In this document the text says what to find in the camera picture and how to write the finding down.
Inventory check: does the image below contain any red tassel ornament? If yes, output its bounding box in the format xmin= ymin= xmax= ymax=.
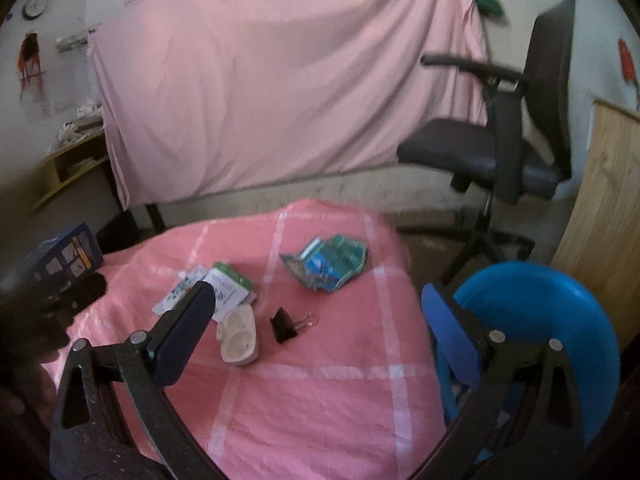
xmin=17 ymin=32 xmax=43 ymax=81

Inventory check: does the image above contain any black binder clip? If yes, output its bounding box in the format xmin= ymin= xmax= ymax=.
xmin=269 ymin=307 xmax=320 ymax=345

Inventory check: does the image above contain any blue cardboard box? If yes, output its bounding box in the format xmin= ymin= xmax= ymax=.
xmin=27 ymin=222 xmax=104 ymax=291

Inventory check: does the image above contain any white plastic tray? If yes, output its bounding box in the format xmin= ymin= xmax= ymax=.
xmin=217 ymin=306 xmax=260 ymax=367

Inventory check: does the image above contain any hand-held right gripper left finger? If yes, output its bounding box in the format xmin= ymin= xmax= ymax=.
xmin=50 ymin=281 xmax=217 ymax=480

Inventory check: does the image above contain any green blue wrapper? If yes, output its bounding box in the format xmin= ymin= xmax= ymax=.
xmin=279 ymin=234 xmax=370 ymax=292

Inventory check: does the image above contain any blue plastic bin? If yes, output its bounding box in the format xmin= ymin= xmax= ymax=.
xmin=440 ymin=262 xmax=621 ymax=463

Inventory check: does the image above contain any black office chair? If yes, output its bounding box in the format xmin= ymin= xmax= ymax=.
xmin=397 ymin=0 xmax=576 ymax=286

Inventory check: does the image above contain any pink checked tablecloth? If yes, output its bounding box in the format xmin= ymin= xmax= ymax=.
xmin=40 ymin=199 xmax=451 ymax=480

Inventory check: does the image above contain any wooden shelf desk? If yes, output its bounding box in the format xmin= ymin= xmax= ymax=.
xmin=32 ymin=127 xmax=126 ymax=211

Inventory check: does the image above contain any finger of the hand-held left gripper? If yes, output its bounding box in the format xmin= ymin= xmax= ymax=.
xmin=55 ymin=272 xmax=107 ymax=311

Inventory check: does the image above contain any stack of papers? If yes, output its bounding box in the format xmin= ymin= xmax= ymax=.
xmin=47 ymin=100 xmax=106 ymax=156

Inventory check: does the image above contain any wall calendar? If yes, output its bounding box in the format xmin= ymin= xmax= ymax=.
xmin=20 ymin=77 xmax=76 ymax=121

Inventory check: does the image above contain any white blue packet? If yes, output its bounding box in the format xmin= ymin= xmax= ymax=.
xmin=154 ymin=267 xmax=208 ymax=316

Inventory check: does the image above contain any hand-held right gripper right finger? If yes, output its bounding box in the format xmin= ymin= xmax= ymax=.
xmin=415 ymin=282 xmax=586 ymax=480

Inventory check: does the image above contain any pink hanging sheet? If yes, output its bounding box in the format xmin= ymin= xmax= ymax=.
xmin=87 ymin=0 xmax=493 ymax=208

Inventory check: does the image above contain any wooden cabinet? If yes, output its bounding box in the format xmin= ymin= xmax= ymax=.
xmin=550 ymin=99 xmax=640 ymax=346

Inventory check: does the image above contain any wire wall rack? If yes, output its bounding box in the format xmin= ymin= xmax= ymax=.
xmin=55 ymin=32 xmax=96 ymax=52

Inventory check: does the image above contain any white green packet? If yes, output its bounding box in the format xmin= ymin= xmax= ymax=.
xmin=205 ymin=261 xmax=253 ymax=321

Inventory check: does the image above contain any red wall hanging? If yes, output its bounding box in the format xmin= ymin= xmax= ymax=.
xmin=617 ymin=37 xmax=640 ymax=111

